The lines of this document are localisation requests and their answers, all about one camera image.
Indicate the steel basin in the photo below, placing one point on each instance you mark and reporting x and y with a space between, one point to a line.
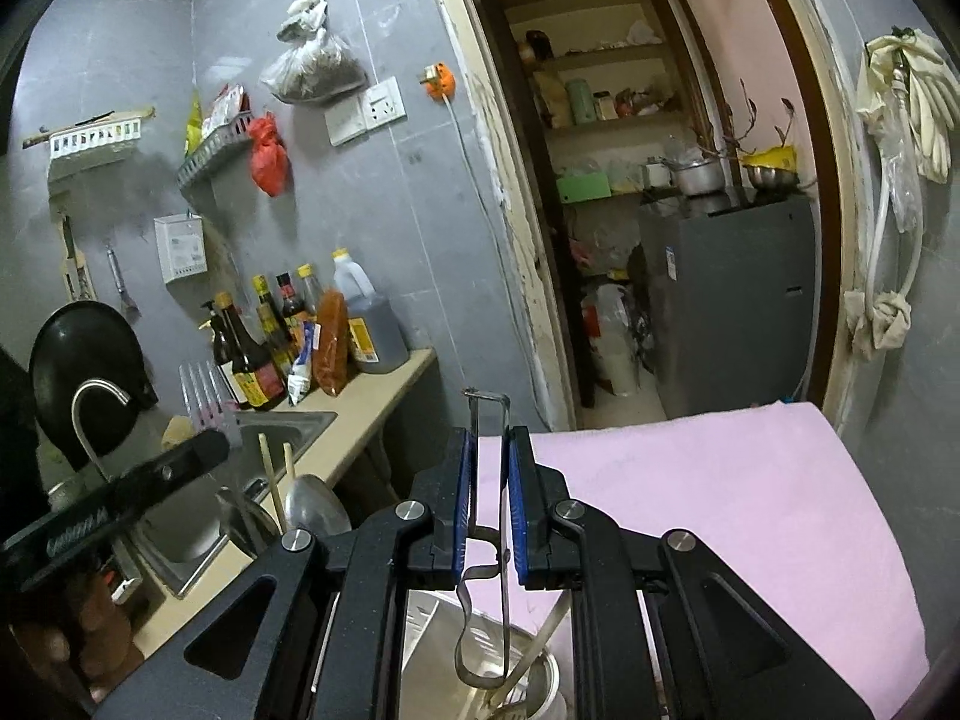
771 178

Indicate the pink floral cloth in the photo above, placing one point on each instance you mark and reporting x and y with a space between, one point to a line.
712 480

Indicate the metal tongs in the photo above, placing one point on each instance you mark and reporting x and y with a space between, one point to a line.
508 637

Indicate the white plastic bag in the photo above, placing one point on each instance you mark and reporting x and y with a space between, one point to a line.
619 345

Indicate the black wok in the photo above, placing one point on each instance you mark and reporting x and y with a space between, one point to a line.
82 352

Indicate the bag of dried goods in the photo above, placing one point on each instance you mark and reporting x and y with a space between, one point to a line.
311 67

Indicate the small bottle yellow cap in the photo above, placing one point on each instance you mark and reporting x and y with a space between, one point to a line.
309 289

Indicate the white wall rack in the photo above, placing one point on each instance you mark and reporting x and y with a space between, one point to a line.
94 136

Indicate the hanging kitchen knife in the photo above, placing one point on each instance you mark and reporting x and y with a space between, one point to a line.
75 262

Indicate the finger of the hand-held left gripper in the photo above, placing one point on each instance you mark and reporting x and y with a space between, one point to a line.
15 435
180 457

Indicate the sauce bottle yellow cap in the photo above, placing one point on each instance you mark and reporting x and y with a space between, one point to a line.
266 315

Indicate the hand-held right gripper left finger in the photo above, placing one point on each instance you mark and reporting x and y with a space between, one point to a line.
465 480

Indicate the orange snack packet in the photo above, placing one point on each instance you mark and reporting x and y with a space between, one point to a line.
334 352

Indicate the grey fridge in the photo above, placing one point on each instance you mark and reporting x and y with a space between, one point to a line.
720 292

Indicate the grey wall basket shelf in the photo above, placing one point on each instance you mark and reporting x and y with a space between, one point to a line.
214 155

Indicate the white wall box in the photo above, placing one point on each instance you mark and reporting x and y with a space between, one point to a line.
180 247

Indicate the red plastic bag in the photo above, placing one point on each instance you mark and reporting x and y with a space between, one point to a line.
270 161

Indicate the white seasoning packet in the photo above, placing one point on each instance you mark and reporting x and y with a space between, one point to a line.
301 375

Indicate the sauce bottle red cap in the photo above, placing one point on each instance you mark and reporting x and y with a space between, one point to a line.
291 300

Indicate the curved metal faucet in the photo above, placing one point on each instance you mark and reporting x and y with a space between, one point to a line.
99 384

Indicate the wooden chopstick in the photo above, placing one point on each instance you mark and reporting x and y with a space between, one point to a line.
288 481
547 626
270 480

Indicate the yellow packet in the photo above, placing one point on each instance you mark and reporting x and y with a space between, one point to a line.
193 127

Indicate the metal pot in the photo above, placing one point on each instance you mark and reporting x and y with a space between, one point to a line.
697 176

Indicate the large oil jug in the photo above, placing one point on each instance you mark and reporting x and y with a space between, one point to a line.
375 330

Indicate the metal bowl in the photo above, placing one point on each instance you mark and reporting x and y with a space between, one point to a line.
247 521

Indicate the beige door frame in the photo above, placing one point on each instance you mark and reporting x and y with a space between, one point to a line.
517 240

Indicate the metal spoon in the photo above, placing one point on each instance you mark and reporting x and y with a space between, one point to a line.
315 510

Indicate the green box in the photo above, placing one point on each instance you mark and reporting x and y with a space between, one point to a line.
583 186

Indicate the knotted beige rag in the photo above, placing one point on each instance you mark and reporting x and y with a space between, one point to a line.
877 322

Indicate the white utensil holder cup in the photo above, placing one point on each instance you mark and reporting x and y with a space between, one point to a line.
424 615

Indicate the red white snack packet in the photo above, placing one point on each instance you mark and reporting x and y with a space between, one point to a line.
225 106

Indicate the dark sauce bottle red label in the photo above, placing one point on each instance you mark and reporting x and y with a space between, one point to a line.
251 376

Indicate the beige kitchen counter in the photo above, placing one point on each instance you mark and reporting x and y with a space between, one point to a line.
360 405

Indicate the beige rubber gloves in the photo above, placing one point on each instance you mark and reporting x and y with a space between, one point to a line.
930 112

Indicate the person's left hand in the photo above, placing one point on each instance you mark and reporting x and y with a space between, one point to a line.
97 615

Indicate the hanging metal peeler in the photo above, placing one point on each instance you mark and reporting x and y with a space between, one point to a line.
120 277

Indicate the white wall socket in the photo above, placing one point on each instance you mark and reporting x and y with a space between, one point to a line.
367 112

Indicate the steel sink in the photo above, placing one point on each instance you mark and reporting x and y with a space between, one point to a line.
187 517

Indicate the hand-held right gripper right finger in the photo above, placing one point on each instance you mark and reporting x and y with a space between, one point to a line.
519 495

